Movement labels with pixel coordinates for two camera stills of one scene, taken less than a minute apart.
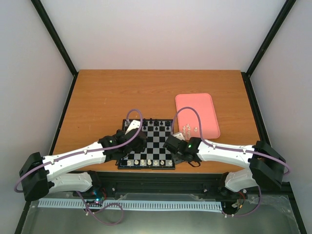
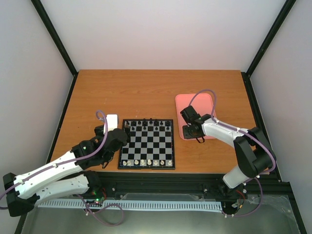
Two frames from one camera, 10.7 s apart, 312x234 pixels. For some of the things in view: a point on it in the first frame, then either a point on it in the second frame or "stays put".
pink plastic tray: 187,118 stays put
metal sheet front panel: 274,214 stays put
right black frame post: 246,75 stays put
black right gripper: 176,159 -> 187,136
